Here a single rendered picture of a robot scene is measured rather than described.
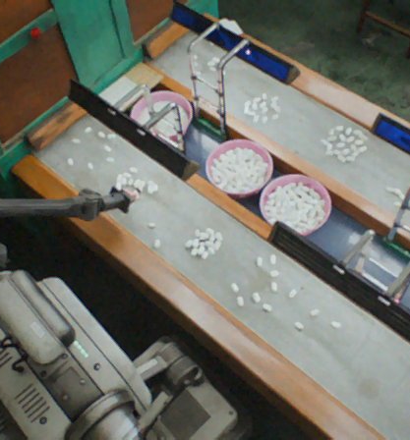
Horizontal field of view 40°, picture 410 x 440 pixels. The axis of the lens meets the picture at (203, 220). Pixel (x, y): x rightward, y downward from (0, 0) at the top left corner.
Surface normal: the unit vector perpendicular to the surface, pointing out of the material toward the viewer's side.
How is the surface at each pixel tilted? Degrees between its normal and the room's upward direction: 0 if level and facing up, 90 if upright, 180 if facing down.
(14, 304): 0
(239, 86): 0
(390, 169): 0
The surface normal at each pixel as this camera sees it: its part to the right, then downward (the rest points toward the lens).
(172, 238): -0.07, -0.52
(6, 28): 0.74, 0.54
